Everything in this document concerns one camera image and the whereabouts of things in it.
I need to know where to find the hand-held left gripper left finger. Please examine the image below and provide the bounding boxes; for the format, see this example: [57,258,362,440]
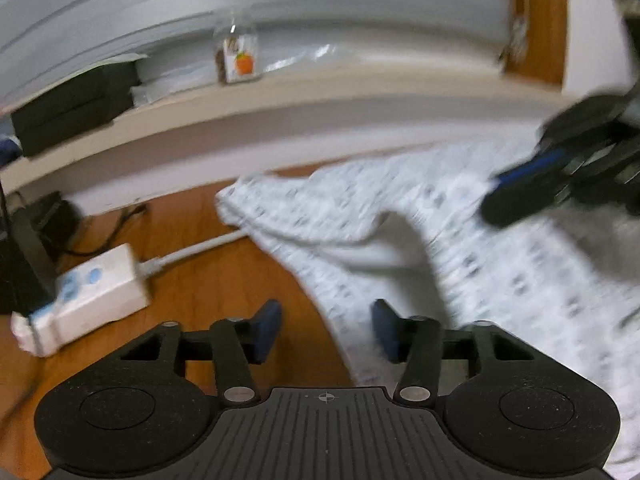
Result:
[117,299,283,408]

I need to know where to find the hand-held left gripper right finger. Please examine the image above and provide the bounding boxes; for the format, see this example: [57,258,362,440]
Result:
[371,299,538,406]

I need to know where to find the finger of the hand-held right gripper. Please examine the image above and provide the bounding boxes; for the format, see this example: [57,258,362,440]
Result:
[480,147,571,226]

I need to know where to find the white patterned shirt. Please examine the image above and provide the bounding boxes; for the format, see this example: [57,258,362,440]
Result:
[215,140,640,480]

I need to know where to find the white power strip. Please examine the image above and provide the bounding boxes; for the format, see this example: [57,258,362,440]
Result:
[10,243,151,358]

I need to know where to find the beige window sill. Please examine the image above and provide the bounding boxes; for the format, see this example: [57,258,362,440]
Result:
[0,67,566,196]

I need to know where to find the black stand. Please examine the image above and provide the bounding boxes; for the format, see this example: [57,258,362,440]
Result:
[0,180,51,316]

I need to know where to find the glass jar with orange label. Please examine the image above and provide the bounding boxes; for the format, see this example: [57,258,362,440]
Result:
[212,7,261,86]

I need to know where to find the black box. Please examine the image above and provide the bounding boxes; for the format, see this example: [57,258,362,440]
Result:
[10,57,141,158]

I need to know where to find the wooden window frame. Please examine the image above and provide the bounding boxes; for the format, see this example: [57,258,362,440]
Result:
[502,0,568,86]

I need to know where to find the black cable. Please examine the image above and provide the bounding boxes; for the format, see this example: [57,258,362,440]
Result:
[60,202,148,256]

